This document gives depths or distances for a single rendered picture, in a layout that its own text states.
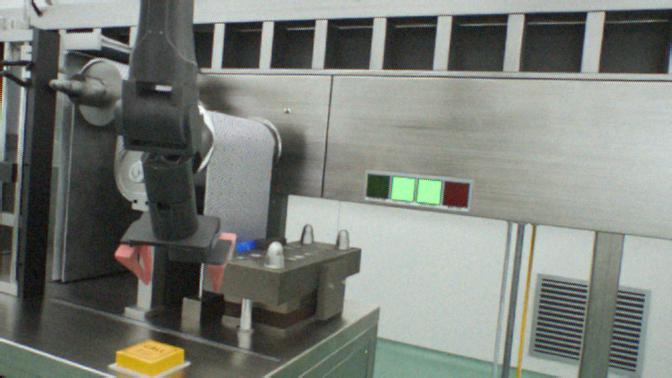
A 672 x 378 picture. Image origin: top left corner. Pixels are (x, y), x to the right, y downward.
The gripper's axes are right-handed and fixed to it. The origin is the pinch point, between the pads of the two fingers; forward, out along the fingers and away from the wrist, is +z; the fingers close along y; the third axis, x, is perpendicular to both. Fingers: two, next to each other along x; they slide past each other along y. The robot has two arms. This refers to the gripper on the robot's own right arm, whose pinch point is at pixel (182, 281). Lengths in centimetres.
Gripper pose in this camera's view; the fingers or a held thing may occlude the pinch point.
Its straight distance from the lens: 75.9
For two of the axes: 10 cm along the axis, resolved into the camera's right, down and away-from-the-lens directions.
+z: -0.6, 8.4, 5.4
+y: -9.9, -0.9, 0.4
